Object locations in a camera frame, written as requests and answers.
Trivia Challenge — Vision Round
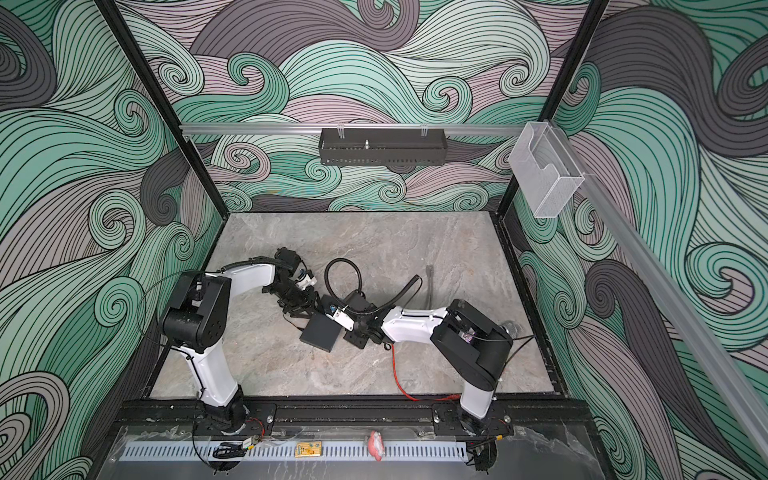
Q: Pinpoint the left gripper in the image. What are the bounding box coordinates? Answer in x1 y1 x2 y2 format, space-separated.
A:
268 282 327 318

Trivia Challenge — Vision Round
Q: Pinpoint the black network switch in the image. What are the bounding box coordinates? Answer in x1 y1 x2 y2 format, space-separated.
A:
299 313 342 352

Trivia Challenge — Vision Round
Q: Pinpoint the red ethernet cable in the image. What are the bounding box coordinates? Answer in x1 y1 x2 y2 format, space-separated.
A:
389 344 462 403

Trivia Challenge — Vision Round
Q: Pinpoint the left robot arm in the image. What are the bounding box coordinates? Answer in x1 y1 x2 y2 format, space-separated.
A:
160 247 319 432

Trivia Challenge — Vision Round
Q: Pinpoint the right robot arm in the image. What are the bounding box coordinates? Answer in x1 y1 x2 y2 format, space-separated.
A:
320 291 514 424

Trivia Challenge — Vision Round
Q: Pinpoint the yellow label tag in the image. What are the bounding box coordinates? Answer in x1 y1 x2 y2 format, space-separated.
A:
294 440 323 458

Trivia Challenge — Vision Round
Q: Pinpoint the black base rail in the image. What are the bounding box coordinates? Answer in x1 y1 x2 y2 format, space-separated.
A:
116 394 591 438

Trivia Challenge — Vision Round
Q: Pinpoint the pink toy on duct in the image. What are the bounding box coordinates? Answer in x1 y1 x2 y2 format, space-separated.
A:
367 431 385 462

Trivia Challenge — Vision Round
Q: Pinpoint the white slotted cable duct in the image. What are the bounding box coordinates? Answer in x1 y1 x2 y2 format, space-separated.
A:
117 440 469 463

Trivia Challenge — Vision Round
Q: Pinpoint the black wall-mounted tray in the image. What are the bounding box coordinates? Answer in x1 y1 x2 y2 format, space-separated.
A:
318 127 448 167

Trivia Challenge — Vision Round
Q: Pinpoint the clear plastic wall bin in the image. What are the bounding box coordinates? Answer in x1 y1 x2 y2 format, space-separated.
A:
508 121 584 219

